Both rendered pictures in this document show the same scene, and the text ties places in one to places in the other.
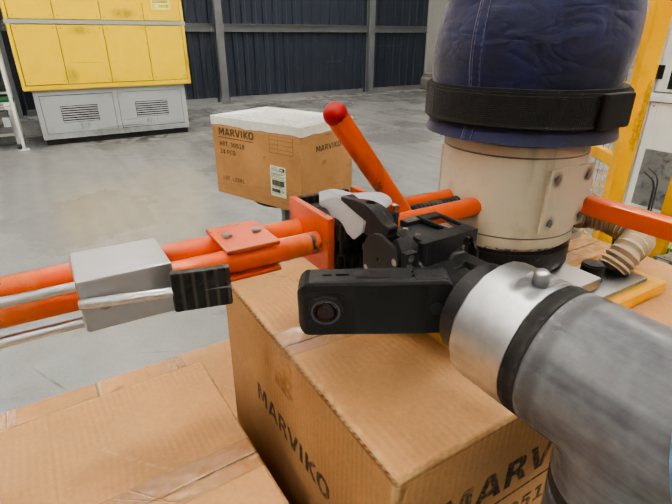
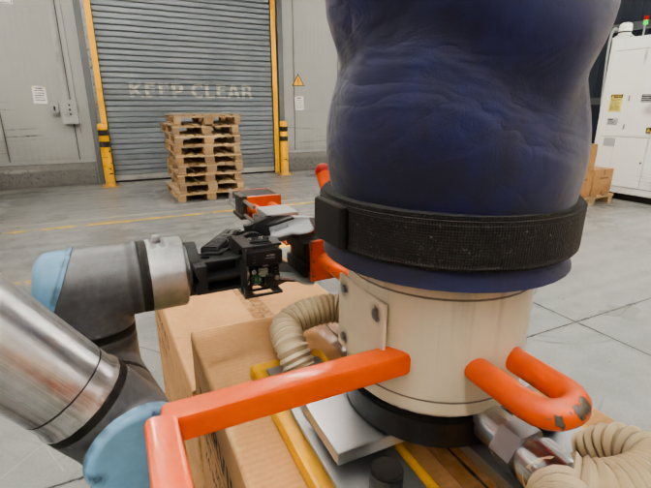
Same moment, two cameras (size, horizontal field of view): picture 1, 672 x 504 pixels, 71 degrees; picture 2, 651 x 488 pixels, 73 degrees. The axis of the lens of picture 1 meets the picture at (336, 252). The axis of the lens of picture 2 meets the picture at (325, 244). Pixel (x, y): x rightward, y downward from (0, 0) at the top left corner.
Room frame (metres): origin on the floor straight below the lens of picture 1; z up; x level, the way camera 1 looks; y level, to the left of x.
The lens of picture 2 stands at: (0.52, -0.62, 1.40)
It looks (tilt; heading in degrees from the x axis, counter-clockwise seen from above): 17 degrees down; 96
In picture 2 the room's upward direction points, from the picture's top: straight up
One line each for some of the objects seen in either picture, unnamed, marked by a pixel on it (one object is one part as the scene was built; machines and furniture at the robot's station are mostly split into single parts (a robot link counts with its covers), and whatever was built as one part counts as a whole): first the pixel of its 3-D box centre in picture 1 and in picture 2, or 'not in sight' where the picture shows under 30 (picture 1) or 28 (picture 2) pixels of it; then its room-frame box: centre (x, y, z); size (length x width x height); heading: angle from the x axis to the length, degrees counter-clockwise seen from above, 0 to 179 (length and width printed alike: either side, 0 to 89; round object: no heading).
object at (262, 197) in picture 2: not in sight; (259, 202); (0.28, 0.30, 1.20); 0.08 x 0.07 x 0.05; 121
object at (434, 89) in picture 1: (523, 99); (440, 209); (0.58, -0.22, 1.31); 0.23 x 0.23 x 0.04
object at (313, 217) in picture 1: (343, 227); (325, 249); (0.46, -0.01, 1.20); 0.10 x 0.08 x 0.06; 31
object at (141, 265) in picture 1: (124, 281); (277, 220); (0.34, 0.18, 1.19); 0.07 x 0.07 x 0.04; 31
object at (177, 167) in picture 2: not in sight; (201, 154); (-2.28, 6.56, 0.65); 1.29 x 1.10 x 1.31; 122
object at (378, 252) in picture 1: (437, 279); (233, 263); (0.34, -0.08, 1.20); 0.12 x 0.09 x 0.08; 32
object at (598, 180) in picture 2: not in sight; (559, 169); (3.52, 6.69, 0.45); 1.21 x 1.03 x 0.91; 122
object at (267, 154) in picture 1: (282, 155); not in sight; (2.41, 0.27, 0.82); 0.60 x 0.40 x 0.40; 52
